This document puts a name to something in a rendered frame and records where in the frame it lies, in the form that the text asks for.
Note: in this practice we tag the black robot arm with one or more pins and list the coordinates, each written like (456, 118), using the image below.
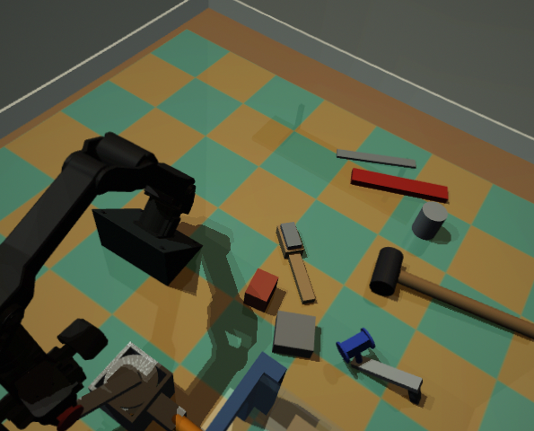
(105, 163)

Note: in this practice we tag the grey cylinder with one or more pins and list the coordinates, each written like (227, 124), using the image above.
(429, 220)

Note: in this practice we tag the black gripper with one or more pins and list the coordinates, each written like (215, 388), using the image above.
(79, 337)

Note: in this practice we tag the black mallet with brown handle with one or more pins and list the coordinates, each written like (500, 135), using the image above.
(387, 273)

